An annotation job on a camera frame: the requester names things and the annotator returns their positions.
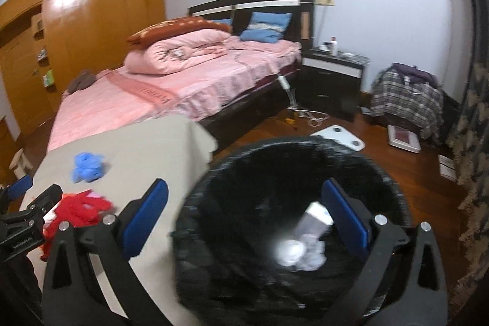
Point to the patterned curtain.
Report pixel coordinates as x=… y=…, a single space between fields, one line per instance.
x=473 y=142

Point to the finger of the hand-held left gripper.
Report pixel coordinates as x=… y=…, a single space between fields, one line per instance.
x=21 y=184
x=44 y=198

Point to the white bathroom scale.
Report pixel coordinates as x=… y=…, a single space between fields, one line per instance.
x=344 y=137

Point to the folded brown blanket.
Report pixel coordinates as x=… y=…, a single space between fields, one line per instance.
x=175 y=29

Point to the plaid cloth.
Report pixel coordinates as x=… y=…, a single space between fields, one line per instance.
x=408 y=100

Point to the dark headboard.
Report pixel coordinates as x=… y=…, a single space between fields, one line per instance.
x=267 y=5

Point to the dark nightstand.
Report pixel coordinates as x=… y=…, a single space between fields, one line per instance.
x=328 y=89

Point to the white cardboard box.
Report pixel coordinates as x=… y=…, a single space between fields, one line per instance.
x=315 y=217

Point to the bed with pink sheet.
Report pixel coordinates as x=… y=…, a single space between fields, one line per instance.
x=214 y=81

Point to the white scale with red top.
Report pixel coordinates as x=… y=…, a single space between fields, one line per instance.
x=403 y=138

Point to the folded pink quilt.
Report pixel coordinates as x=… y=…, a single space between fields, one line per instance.
x=172 y=51

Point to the beige cloth-covered table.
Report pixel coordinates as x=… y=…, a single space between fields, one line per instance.
x=145 y=154

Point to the white stool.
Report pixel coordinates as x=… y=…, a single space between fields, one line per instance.
x=19 y=159

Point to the black-lined trash bin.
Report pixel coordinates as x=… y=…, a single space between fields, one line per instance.
x=244 y=188

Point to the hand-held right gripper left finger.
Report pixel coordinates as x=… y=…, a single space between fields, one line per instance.
x=147 y=215

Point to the purple cloth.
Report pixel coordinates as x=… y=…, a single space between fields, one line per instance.
x=414 y=72

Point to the grey plush slippers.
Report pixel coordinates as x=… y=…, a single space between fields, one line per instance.
x=82 y=79

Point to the grey dish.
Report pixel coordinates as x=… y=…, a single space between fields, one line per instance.
x=324 y=47

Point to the blue plastic bag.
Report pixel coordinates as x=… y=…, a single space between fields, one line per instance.
x=88 y=165

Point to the white crumpled tissue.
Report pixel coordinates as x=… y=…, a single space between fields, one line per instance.
x=301 y=253

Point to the wall socket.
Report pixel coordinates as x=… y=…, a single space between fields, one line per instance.
x=324 y=0

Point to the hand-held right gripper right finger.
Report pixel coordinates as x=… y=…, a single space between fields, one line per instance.
x=344 y=211

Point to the blue pillow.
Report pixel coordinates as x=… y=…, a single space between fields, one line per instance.
x=224 y=21
x=265 y=26

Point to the wooden wardrobe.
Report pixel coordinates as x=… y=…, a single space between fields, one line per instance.
x=95 y=16

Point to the white bottle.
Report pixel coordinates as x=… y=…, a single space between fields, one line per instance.
x=334 y=48

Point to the white paper box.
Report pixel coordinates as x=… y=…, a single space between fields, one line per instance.
x=447 y=167

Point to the green box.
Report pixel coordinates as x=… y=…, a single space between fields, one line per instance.
x=48 y=78

